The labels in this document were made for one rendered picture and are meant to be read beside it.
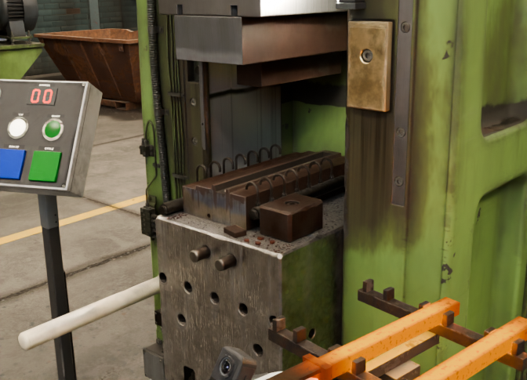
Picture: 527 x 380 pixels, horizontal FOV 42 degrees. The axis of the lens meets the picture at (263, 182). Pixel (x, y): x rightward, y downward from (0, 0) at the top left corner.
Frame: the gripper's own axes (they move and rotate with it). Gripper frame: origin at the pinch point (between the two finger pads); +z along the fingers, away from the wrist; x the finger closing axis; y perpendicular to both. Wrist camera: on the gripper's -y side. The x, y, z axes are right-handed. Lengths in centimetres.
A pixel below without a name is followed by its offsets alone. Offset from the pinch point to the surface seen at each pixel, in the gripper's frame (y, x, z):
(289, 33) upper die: -40, -53, 44
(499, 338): -0.9, 12.1, 27.0
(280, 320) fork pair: -0.4, -13.6, 7.2
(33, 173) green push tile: -7, -100, 3
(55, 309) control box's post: 36, -113, 10
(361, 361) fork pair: -0.5, 2.9, 7.8
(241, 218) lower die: -2, -52, 29
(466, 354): -0.9, 11.6, 19.7
